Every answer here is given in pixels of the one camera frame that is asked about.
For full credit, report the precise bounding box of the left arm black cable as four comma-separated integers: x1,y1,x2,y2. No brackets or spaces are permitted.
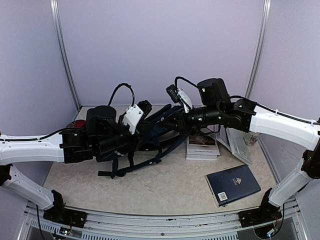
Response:
107,83,136,108

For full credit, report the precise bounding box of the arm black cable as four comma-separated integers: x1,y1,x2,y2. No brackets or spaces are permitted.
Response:
174,76,200,91
107,83,136,108

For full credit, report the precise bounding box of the grey open book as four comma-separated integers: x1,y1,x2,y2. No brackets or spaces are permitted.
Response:
215,126,253,166

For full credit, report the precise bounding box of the navy blue student backpack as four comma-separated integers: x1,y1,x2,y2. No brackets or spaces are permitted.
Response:
96,104,189,179

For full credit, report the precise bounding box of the red floral bowl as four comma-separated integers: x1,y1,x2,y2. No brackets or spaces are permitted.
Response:
66,119,86,130

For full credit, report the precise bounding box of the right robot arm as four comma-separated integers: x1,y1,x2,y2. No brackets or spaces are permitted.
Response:
165,78,320,222

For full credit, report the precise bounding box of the aluminium corner post right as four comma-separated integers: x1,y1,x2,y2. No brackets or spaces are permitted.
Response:
245,0,272,99

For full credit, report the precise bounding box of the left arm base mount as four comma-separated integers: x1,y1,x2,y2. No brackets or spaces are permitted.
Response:
43,190,87,229

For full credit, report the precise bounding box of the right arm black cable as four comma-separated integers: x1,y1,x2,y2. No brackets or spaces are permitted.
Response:
174,76,200,91

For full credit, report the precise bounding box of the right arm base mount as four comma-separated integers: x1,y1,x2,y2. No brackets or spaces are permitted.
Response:
238,188,282,228

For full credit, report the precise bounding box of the white book with photo cover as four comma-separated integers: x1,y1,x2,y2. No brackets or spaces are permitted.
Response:
185,127,220,161

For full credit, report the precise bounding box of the dark blue notebook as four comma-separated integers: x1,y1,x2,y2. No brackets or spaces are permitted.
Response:
205,164,261,207

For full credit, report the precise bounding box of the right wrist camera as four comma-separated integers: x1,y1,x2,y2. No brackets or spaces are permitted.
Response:
166,84,193,113

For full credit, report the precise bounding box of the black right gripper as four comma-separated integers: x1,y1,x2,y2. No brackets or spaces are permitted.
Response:
160,104,223,135

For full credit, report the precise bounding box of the aluminium front rail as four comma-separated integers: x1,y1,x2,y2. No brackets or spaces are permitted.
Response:
17,199,310,240

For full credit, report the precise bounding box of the aluminium corner post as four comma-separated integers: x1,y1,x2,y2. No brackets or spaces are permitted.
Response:
245,0,272,99
49,0,82,112

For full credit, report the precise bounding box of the floral ceramic mug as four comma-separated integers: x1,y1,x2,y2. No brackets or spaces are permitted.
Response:
243,132,260,147

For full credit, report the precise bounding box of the aluminium corner post left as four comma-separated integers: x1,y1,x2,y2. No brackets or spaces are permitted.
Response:
49,0,82,112

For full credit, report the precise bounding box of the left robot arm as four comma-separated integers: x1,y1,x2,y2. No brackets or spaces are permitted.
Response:
0,104,144,223

